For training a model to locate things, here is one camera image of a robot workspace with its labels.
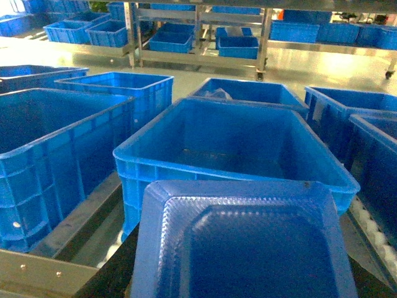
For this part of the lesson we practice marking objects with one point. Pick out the blue bin centre front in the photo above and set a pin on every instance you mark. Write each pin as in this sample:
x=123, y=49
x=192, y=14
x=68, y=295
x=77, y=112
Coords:
x=200, y=139

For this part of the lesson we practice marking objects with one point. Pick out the far steel shelf rack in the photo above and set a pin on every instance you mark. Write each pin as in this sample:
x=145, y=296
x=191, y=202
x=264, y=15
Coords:
x=198, y=56

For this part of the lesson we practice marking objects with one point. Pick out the blue bin right rear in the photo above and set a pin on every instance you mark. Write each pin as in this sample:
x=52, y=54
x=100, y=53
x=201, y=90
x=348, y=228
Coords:
x=330, y=109

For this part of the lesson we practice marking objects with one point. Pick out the blue block part with knob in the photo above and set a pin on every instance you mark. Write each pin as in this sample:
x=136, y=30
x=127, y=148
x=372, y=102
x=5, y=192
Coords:
x=240, y=239

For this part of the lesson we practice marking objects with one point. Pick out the blue bin behind left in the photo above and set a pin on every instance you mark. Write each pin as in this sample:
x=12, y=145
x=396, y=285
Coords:
x=152, y=92

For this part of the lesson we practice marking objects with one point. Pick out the blue bin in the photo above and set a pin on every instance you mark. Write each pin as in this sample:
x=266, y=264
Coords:
x=267, y=94
x=330, y=109
x=372, y=162
x=152, y=92
x=20, y=77
x=56, y=148
x=200, y=139

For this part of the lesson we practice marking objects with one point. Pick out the blue bin right front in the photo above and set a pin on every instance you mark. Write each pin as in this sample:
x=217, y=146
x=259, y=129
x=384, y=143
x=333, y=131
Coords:
x=372, y=162

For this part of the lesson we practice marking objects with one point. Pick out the blue bin behind centre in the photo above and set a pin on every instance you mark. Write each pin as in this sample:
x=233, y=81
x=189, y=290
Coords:
x=267, y=94

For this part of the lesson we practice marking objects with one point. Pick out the blue bin far left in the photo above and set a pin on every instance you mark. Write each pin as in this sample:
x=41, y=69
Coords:
x=20, y=77

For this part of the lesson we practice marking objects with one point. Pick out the blue bin left front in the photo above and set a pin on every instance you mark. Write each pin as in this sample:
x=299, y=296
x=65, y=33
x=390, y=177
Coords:
x=56, y=148

